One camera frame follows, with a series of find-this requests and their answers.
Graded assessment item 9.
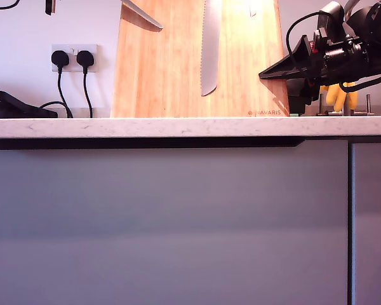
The long serrated bread knife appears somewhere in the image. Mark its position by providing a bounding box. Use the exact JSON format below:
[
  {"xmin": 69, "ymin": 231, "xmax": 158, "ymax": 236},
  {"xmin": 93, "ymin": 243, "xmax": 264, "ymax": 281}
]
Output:
[{"xmin": 200, "ymin": 0, "xmax": 222, "ymax": 97}]

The small steel knife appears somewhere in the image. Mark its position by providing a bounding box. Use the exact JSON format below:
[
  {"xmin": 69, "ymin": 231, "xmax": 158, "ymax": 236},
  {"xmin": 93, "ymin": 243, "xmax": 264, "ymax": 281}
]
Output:
[{"xmin": 120, "ymin": 0, "xmax": 164, "ymax": 32}]

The black plug cable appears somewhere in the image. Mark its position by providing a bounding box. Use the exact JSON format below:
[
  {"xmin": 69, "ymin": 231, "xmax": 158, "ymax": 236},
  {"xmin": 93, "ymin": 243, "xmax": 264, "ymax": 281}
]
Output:
[
  {"xmin": 57, "ymin": 65, "xmax": 74, "ymax": 119},
  {"xmin": 82, "ymin": 65, "xmax": 94, "ymax": 119}
]

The wooden magnetic knife block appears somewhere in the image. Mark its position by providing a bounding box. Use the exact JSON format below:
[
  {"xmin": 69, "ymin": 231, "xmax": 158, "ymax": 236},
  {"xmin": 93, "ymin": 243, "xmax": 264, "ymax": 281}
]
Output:
[{"xmin": 110, "ymin": 0, "xmax": 291, "ymax": 118}]

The black countertop appliance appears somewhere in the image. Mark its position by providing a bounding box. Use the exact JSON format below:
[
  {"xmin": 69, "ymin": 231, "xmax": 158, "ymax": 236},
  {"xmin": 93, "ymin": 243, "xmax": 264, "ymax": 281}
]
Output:
[{"xmin": 0, "ymin": 90, "xmax": 58, "ymax": 119}]

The black mains plug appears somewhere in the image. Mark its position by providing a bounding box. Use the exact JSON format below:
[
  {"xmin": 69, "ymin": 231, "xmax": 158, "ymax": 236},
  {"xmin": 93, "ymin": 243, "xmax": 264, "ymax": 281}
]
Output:
[
  {"xmin": 51, "ymin": 50, "xmax": 70, "ymax": 67},
  {"xmin": 76, "ymin": 50, "xmax": 95, "ymax": 67}
]

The narrow grey cabinet door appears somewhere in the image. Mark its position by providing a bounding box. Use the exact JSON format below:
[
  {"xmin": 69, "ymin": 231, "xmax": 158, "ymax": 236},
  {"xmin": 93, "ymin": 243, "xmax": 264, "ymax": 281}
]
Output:
[{"xmin": 352, "ymin": 142, "xmax": 381, "ymax": 305}]

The yellow rubber glove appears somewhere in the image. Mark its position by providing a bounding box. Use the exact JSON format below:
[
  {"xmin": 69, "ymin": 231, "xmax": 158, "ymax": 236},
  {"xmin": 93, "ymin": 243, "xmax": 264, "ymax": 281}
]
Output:
[{"xmin": 319, "ymin": 81, "xmax": 359, "ymax": 112}]

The wide grey cabinet door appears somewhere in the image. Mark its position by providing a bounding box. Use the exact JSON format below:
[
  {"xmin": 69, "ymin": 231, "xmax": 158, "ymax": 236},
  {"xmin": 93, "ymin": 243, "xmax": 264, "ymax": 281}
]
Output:
[{"xmin": 0, "ymin": 141, "xmax": 349, "ymax": 305}]

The white double wall socket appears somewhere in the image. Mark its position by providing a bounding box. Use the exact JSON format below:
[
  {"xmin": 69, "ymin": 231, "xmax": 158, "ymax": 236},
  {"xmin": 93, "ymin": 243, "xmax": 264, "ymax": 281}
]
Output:
[{"xmin": 51, "ymin": 44, "xmax": 99, "ymax": 73}]

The black cabinet handle rail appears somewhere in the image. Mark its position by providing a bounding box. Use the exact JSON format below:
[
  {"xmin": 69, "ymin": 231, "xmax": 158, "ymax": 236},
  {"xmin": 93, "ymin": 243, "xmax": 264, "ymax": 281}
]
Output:
[{"xmin": 0, "ymin": 139, "xmax": 305, "ymax": 150}]

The wrist camera box on bracket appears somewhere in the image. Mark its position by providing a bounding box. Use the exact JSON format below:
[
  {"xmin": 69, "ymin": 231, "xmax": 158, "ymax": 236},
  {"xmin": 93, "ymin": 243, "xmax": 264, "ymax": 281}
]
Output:
[{"xmin": 319, "ymin": 1, "xmax": 353, "ymax": 39}]

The black appliance cable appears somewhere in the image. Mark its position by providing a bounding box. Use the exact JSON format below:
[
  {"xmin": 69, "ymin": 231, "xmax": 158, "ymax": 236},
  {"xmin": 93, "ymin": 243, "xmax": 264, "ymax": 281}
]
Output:
[{"xmin": 39, "ymin": 100, "xmax": 72, "ymax": 119}]

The black camera cable loop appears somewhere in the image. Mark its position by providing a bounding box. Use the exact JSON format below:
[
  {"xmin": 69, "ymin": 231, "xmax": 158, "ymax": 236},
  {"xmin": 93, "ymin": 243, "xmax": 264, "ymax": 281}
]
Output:
[{"xmin": 286, "ymin": 11, "xmax": 324, "ymax": 77}]

